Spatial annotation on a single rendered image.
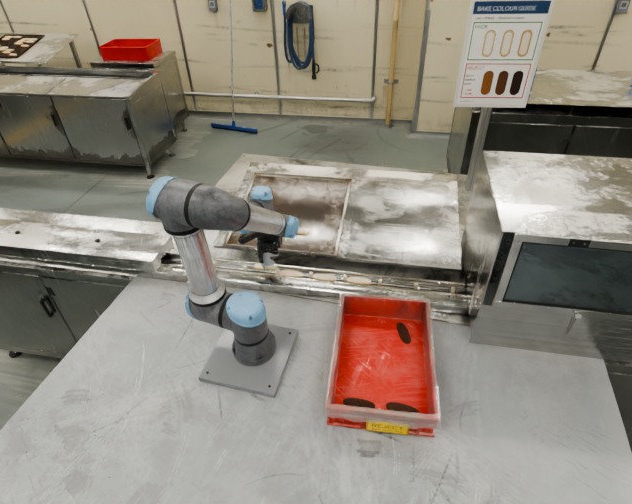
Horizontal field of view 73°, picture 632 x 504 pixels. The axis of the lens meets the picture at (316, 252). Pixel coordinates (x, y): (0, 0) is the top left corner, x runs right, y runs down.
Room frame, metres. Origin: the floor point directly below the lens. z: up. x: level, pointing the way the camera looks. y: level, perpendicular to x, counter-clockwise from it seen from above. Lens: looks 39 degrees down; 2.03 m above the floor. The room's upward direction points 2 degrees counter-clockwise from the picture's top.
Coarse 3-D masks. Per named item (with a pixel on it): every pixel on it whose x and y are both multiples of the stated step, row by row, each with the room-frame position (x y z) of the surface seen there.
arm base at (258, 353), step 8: (272, 336) 0.97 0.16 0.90; (232, 344) 0.95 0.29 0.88; (240, 344) 0.91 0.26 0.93; (248, 344) 0.90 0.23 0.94; (256, 344) 0.90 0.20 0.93; (264, 344) 0.92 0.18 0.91; (272, 344) 0.94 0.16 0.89; (240, 352) 0.90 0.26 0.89; (248, 352) 0.90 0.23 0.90; (256, 352) 0.90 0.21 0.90; (264, 352) 0.91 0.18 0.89; (272, 352) 0.92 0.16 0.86; (240, 360) 0.90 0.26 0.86; (248, 360) 0.89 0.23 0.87; (256, 360) 0.89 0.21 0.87; (264, 360) 0.90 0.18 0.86
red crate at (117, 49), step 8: (112, 40) 4.95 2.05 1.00; (120, 40) 5.01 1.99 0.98; (128, 40) 5.00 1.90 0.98; (136, 40) 4.99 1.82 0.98; (144, 40) 4.98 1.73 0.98; (152, 40) 4.96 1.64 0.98; (104, 48) 4.67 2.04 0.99; (112, 48) 4.66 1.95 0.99; (120, 48) 4.65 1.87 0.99; (128, 48) 4.63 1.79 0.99; (136, 48) 4.62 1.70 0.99; (144, 48) 4.61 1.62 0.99; (152, 48) 4.74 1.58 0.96; (160, 48) 4.91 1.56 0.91; (104, 56) 4.67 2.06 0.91; (112, 56) 4.66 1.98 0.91; (120, 56) 4.65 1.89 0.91; (128, 56) 4.64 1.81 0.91; (136, 56) 4.63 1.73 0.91; (144, 56) 4.61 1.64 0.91; (152, 56) 4.69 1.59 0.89
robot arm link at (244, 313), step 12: (228, 300) 0.96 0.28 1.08; (240, 300) 0.96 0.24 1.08; (252, 300) 0.96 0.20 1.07; (228, 312) 0.92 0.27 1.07; (240, 312) 0.91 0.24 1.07; (252, 312) 0.92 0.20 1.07; (264, 312) 0.94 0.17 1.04; (228, 324) 0.92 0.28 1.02; (240, 324) 0.89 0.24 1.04; (252, 324) 0.90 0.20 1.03; (264, 324) 0.93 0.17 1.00; (240, 336) 0.90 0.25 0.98; (252, 336) 0.90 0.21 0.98; (264, 336) 0.92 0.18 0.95
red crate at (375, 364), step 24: (360, 336) 1.01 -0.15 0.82; (384, 336) 1.01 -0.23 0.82; (360, 360) 0.91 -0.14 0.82; (384, 360) 0.90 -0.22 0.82; (408, 360) 0.90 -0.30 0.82; (336, 384) 0.82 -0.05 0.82; (360, 384) 0.81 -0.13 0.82; (384, 384) 0.81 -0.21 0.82; (408, 384) 0.81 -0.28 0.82; (384, 408) 0.73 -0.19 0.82; (408, 432) 0.64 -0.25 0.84; (432, 432) 0.64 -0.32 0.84
